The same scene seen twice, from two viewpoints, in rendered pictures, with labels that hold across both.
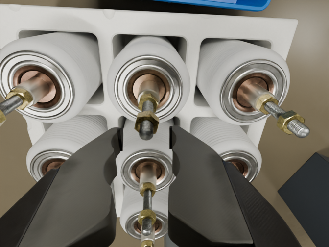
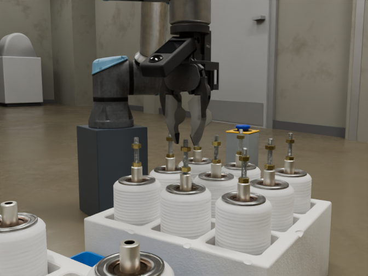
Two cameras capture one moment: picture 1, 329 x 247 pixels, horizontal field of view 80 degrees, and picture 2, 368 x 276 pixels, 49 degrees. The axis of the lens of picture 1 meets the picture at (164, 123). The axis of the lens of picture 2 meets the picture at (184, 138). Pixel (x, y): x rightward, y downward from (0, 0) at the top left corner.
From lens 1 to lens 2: 68 cm
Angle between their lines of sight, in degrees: 56
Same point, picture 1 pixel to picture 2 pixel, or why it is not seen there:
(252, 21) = (108, 223)
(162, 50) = (166, 195)
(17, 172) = not seen: outside the picture
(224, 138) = (163, 181)
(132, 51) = (181, 196)
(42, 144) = (268, 192)
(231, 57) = (136, 190)
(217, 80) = (149, 186)
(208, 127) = not seen: hidden behind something
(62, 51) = (217, 206)
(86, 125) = not seen: hidden behind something
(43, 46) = (224, 205)
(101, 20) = (195, 244)
